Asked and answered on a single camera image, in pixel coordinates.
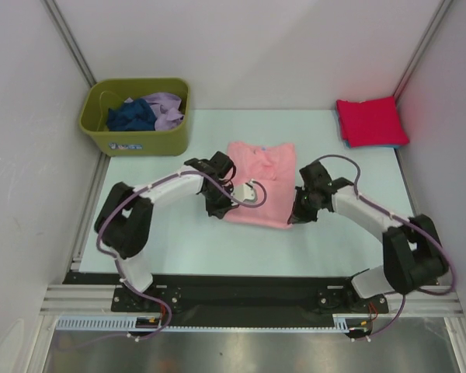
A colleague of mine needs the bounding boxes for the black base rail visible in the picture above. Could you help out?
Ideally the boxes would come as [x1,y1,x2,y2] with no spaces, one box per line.
[63,272,391,326]

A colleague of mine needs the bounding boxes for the aluminium frame post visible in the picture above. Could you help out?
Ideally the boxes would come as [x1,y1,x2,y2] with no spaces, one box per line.
[40,0,97,87]
[393,0,457,103]

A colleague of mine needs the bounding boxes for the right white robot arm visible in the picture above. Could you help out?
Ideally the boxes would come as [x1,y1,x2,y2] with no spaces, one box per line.
[288,160,450,312]

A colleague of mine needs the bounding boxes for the lilac t shirt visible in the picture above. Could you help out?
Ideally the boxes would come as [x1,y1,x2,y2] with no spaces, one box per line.
[143,92,185,131]

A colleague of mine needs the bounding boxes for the olive green plastic bin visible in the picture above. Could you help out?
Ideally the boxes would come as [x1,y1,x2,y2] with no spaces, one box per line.
[78,78,190,157]

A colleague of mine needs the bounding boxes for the white slotted cable duct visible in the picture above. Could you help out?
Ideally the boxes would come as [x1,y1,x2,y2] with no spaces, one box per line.
[55,315,370,336]

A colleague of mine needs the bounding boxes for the dark blue t shirt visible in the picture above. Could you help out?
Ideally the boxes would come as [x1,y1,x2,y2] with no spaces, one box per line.
[106,99,157,131]

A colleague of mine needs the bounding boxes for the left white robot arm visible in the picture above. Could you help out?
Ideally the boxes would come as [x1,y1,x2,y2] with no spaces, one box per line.
[94,152,238,311]

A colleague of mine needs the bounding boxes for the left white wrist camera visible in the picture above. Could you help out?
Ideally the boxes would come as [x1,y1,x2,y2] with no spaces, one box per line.
[231,180,257,204]

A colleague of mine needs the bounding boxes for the right aluminium frame post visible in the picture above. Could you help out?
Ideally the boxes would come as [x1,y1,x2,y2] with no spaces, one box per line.
[393,0,457,103]

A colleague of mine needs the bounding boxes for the folded red t shirt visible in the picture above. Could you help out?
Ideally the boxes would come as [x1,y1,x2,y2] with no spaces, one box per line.
[336,96,409,148]

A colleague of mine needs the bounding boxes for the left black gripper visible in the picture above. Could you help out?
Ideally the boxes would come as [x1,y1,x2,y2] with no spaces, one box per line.
[202,184,239,219]

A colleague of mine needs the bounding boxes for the left aluminium frame post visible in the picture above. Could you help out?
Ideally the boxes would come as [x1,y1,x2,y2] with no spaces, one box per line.
[40,0,97,87]

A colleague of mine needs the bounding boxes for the folded blue t shirt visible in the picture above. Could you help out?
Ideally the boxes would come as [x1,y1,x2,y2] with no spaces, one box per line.
[335,112,401,149]

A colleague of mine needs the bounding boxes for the pink t shirt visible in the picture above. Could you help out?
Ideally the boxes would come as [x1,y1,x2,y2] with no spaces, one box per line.
[224,141,297,229]

